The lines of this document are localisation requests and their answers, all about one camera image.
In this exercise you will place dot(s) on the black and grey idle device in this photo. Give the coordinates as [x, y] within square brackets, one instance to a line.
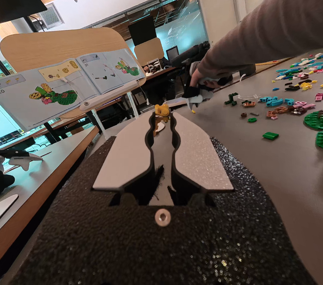
[22, 160]

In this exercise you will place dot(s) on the dark green stem piece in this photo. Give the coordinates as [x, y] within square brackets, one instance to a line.
[231, 99]

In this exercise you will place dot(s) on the pile of loose toy bricks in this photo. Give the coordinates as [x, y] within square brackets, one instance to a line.
[275, 101]

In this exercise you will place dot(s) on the grey table with wood edge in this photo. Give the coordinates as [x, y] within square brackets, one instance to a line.
[37, 184]

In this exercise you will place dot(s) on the black flat panel on stand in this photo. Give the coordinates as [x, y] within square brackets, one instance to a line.
[20, 5]

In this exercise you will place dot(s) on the yellow brick assembly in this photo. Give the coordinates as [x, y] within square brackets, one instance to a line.
[161, 110]

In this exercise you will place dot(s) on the wall air vent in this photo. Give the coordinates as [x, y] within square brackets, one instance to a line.
[50, 16]

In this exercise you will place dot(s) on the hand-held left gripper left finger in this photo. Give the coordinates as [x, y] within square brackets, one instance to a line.
[121, 159]

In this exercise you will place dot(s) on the person's right hand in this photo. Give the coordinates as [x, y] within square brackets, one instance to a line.
[201, 74]

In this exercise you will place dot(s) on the small dark monitor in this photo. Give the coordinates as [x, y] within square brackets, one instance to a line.
[172, 53]

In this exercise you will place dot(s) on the person's right forearm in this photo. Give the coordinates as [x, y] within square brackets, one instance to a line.
[265, 32]

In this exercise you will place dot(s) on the grey desk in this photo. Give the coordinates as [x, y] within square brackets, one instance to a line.
[252, 164]

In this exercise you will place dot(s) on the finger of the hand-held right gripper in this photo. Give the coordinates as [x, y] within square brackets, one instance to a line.
[195, 99]

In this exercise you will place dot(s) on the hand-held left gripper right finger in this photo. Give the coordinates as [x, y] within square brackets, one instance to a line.
[199, 159]

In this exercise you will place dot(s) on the green and pink brick build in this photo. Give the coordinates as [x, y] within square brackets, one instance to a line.
[314, 119]

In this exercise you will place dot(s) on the green tile brick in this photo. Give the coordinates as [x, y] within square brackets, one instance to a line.
[270, 136]

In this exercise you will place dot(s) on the black monitor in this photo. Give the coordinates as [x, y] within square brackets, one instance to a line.
[141, 30]

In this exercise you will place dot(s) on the brick instruction booklet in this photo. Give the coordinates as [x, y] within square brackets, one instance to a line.
[88, 75]

